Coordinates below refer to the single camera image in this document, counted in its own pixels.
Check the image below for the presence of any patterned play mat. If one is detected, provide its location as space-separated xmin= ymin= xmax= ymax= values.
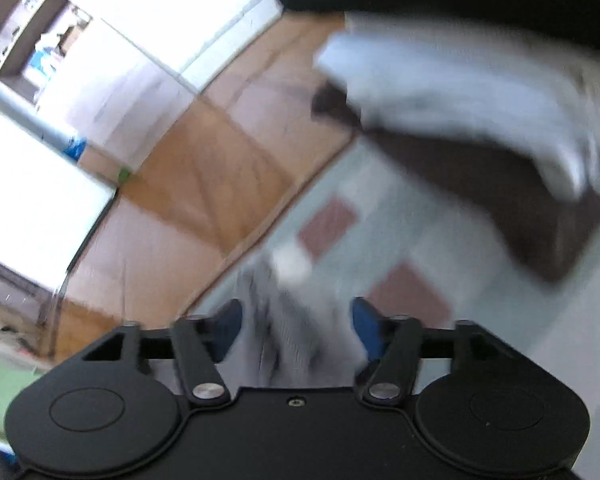
xmin=184 ymin=134 xmax=600 ymax=480

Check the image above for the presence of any white striped garment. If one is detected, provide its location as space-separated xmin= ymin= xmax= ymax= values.
xmin=219 ymin=254 xmax=367 ymax=394

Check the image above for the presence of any person's right hand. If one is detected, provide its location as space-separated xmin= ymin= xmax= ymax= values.
xmin=314 ymin=13 xmax=600 ymax=202

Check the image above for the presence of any cardboard box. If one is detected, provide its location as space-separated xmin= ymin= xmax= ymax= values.
xmin=78 ymin=145 xmax=132 ymax=188

